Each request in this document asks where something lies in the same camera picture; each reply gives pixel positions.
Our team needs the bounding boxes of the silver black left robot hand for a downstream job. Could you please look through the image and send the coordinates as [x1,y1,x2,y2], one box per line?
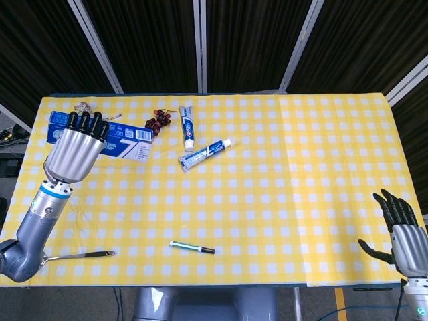
[42,111,110,184]

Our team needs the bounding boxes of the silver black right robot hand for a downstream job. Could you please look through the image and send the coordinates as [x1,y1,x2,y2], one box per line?
[357,189,428,278]

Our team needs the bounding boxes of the blue white toothpaste box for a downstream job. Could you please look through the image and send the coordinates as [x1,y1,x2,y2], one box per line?
[46,111,155,164]

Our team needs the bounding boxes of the blue white toothpaste tube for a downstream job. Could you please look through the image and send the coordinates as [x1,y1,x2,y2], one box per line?
[179,105,197,152]
[178,138,233,172]

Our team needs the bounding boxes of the dark red grape bunch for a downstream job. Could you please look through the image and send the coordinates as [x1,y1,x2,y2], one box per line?
[144,108,177,136]

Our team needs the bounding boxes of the metal spoon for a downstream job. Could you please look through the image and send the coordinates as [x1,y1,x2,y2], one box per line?
[41,250,116,267]

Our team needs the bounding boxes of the metal table leg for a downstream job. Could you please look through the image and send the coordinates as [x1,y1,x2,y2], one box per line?
[293,286,302,321]

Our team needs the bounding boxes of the white green marker pen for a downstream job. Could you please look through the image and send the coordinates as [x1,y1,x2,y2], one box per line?
[169,240,216,255]

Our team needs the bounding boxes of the yellow white checkered tablecloth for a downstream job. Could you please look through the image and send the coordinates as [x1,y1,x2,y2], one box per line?
[0,93,428,288]

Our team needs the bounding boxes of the grey robot torso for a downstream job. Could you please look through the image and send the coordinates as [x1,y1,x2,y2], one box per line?
[132,286,278,321]

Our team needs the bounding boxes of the beige braided rope bundle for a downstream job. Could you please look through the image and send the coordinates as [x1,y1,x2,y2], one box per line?
[73,102,123,121]

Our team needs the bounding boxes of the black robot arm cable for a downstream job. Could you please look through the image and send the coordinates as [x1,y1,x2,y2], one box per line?
[395,282,407,321]

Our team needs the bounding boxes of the black cable pile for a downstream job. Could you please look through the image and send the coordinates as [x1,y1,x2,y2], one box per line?
[0,123,31,148]

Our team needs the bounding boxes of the white partition frame post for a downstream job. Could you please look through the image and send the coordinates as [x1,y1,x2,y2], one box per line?
[66,0,125,94]
[193,0,208,94]
[0,103,33,133]
[279,0,325,94]
[384,55,428,106]

